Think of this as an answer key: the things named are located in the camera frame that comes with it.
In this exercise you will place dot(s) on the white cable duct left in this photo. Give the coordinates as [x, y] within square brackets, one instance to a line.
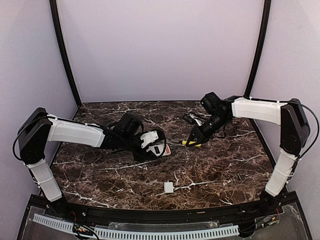
[53, 223]

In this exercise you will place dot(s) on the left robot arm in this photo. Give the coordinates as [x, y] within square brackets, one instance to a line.
[127, 134]

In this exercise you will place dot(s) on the yellow handled screwdriver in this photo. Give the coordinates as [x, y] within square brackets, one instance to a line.
[189, 143]

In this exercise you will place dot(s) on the orange battery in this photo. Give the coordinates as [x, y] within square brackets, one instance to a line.
[167, 151]

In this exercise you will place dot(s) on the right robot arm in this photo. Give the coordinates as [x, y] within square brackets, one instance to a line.
[294, 133]

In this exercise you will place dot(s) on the black corner frame post right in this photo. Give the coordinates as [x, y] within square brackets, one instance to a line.
[259, 47]

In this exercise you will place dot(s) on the black corner frame post left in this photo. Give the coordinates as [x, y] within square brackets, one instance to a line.
[63, 51]

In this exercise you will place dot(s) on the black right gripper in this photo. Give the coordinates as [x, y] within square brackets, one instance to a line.
[198, 131]

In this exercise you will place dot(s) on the white battery cover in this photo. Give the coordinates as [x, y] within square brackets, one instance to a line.
[168, 187]

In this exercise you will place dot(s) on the white remote control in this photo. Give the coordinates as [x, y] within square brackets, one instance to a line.
[157, 150]

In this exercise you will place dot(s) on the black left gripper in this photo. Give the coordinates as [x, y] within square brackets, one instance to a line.
[141, 154]

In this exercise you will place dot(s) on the black front mounting rail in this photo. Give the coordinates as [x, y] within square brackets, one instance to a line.
[237, 214]

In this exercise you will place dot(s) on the black corner frame post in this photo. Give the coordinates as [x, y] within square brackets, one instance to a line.
[63, 51]
[259, 47]

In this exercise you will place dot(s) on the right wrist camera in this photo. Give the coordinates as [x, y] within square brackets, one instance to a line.
[194, 119]

